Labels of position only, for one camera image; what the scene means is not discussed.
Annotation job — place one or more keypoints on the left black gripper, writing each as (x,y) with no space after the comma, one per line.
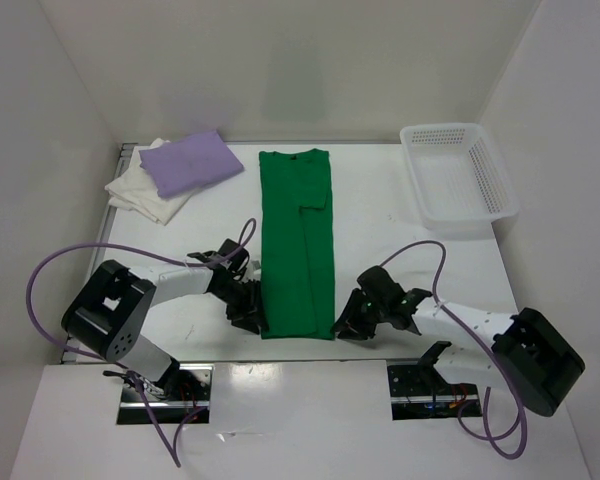
(251,310)

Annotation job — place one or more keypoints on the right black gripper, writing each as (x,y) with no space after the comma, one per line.
(349,321)

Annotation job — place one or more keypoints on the green t shirt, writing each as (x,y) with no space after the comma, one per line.
(297,253)

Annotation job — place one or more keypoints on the purple t shirt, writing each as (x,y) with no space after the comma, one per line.
(197,161)

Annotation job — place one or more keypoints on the white t shirt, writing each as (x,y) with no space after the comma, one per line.
(134,190)

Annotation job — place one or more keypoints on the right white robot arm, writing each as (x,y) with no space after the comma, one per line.
(469,346)

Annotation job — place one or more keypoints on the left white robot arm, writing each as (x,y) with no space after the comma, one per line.
(109,312)

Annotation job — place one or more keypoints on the white plastic basket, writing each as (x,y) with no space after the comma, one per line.
(458,176)

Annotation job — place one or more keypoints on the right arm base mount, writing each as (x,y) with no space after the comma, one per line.
(419,393)

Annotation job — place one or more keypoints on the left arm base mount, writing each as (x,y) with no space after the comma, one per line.
(186,398)

